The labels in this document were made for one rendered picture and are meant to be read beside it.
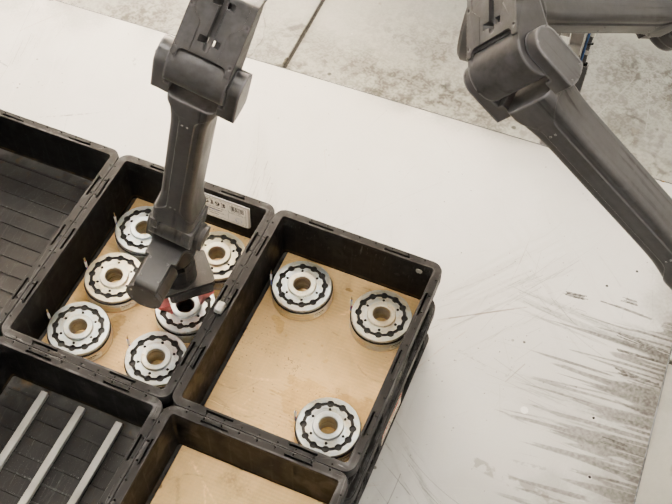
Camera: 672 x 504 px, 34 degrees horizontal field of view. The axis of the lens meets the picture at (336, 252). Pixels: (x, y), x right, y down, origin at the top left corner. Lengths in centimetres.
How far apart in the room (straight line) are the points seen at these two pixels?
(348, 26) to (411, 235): 149
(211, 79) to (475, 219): 99
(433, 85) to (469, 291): 138
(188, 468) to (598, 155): 84
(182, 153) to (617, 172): 53
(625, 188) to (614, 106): 216
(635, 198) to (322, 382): 72
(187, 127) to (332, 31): 217
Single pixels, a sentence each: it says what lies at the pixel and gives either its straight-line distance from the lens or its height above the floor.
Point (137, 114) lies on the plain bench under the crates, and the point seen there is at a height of 70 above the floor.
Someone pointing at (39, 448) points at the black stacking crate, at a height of 83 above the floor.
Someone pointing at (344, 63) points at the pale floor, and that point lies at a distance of 337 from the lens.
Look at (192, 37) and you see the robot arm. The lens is 124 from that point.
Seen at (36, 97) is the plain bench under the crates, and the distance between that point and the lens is 238.
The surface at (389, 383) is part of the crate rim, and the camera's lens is 166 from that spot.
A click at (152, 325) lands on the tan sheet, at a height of 83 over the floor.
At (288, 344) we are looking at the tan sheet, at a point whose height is 83.
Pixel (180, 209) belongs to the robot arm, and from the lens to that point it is 150.
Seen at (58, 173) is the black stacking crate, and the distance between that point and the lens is 207.
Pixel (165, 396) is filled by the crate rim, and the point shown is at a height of 93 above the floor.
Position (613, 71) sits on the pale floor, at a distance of 348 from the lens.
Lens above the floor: 239
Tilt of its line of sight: 55 degrees down
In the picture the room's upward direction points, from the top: 2 degrees clockwise
